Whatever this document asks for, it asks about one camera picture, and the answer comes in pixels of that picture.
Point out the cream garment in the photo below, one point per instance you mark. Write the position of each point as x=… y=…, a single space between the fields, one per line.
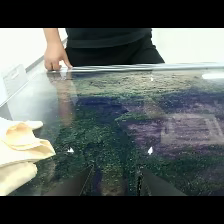
x=20 y=151

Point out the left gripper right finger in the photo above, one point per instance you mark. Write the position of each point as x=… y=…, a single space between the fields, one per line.
x=154 y=186

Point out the person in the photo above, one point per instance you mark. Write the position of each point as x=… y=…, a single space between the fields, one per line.
x=110 y=46

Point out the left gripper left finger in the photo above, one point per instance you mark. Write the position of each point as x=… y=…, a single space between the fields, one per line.
x=77 y=185

